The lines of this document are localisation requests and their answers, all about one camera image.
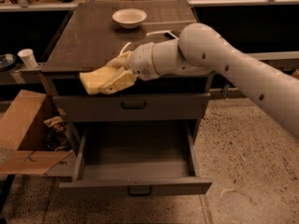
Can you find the open lower drawer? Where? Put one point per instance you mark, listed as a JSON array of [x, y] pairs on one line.
[[135, 159]]

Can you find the white bowl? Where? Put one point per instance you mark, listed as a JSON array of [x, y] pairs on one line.
[[129, 18]]

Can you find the white paper cup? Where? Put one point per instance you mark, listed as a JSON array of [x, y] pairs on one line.
[[28, 58]]

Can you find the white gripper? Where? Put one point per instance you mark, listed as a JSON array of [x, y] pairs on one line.
[[141, 61]]

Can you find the cardboard box at right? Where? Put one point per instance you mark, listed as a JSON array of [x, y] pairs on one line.
[[295, 73]]

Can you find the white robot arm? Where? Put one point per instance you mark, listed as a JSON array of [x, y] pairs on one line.
[[200, 50]]

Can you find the yellow sponge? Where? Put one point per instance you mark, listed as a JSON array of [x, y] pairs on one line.
[[93, 82]]

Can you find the grey drawer cabinet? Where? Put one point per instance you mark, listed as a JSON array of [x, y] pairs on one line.
[[91, 38]]

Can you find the closed upper drawer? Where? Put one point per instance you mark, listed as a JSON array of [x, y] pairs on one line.
[[133, 107]]

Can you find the brown cardboard box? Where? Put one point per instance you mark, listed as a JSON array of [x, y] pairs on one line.
[[22, 130]]

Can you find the dark round lid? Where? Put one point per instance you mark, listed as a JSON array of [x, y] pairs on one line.
[[7, 61]]

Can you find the crumpled snack bags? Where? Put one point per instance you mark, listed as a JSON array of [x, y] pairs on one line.
[[56, 139]]

